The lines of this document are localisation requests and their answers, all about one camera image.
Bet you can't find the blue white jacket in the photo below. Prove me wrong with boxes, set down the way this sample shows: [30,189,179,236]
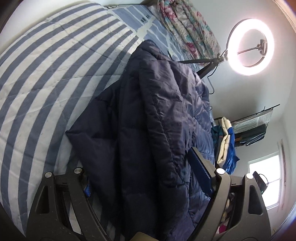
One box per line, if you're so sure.
[216,117,239,175]

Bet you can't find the teal garment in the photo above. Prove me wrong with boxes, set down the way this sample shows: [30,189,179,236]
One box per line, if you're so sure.
[211,125,224,149]

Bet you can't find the white ring light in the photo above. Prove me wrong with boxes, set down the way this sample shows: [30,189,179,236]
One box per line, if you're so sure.
[226,18,275,76]

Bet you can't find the black power cable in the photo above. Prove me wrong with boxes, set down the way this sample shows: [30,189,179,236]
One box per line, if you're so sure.
[204,72,215,112]

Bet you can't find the black tripod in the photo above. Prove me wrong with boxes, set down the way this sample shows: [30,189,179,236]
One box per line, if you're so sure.
[179,52,225,79]

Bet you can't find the dark hanging clothes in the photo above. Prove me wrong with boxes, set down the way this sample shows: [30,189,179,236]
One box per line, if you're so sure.
[234,124,267,147]

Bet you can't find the striped blue white bedspread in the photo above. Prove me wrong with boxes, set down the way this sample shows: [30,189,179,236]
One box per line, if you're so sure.
[1,3,140,233]

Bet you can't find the window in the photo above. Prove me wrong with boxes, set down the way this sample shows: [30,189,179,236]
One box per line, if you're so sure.
[248,152,282,210]

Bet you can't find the folded floral quilt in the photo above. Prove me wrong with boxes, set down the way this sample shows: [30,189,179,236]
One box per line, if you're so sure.
[157,1,221,60]

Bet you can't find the navy puffer jacket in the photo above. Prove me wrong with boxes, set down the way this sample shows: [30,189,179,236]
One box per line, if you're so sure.
[66,40,215,240]

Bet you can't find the black clothes rack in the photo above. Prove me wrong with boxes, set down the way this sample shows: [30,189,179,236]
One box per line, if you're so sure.
[214,104,281,127]

